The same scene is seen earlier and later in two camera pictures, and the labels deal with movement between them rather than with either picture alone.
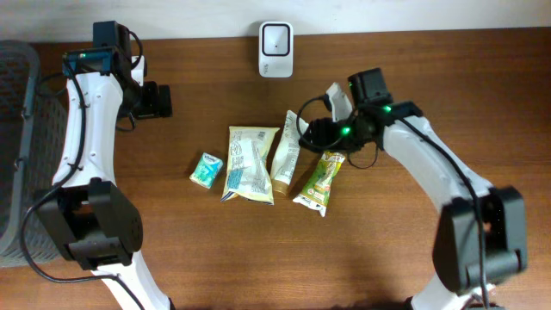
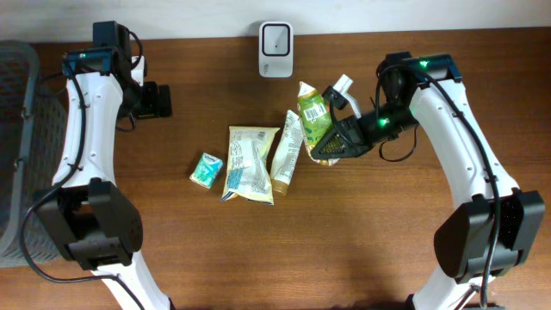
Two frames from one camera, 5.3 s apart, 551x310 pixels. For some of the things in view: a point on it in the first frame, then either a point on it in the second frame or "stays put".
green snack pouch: (317, 189) → (315, 118)
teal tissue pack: (207, 170) stays put
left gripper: (163, 100) stays put
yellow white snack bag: (248, 174) stays put
